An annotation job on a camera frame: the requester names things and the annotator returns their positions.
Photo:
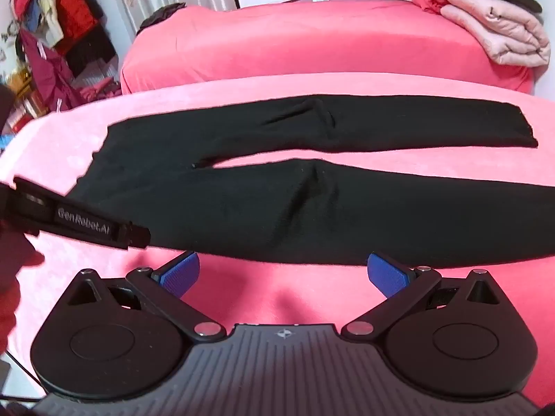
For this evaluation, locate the folded pale pink quilt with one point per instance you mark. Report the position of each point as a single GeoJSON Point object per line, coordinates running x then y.
{"type": "Point", "coordinates": [498, 26]}

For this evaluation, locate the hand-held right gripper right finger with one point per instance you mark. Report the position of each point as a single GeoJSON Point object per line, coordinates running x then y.
{"type": "Point", "coordinates": [386, 275]}

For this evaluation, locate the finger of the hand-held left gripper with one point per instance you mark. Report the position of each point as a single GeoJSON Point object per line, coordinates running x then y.
{"type": "Point", "coordinates": [141, 236]}

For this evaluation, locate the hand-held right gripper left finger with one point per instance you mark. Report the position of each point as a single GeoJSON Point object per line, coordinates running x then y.
{"type": "Point", "coordinates": [180, 274]}

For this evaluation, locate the person's left hand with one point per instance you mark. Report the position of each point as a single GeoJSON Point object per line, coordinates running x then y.
{"type": "Point", "coordinates": [19, 247]}

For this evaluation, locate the maroon garment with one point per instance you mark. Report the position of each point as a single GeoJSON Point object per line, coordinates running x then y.
{"type": "Point", "coordinates": [47, 73]}

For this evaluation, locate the red bed sheet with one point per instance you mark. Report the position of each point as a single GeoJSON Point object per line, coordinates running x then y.
{"type": "Point", "coordinates": [303, 39]}

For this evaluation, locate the cream hanging garment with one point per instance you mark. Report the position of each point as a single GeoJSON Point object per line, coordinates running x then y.
{"type": "Point", "coordinates": [51, 13]}

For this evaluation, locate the black hanging garment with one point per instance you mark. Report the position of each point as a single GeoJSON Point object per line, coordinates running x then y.
{"type": "Point", "coordinates": [93, 52]}

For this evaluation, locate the pink fleece blanket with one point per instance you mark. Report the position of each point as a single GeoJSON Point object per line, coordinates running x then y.
{"type": "Point", "coordinates": [390, 162]}

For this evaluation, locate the dark cloth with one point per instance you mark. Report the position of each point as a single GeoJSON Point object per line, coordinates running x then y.
{"type": "Point", "coordinates": [162, 13]}

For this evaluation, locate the red hanging jacket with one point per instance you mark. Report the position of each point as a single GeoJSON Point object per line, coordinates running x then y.
{"type": "Point", "coordinates": [76, 6]}

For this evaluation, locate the black pants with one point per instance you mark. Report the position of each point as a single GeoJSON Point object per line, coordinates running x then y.
{"type": "Point", "coordinates": [260, 208]}

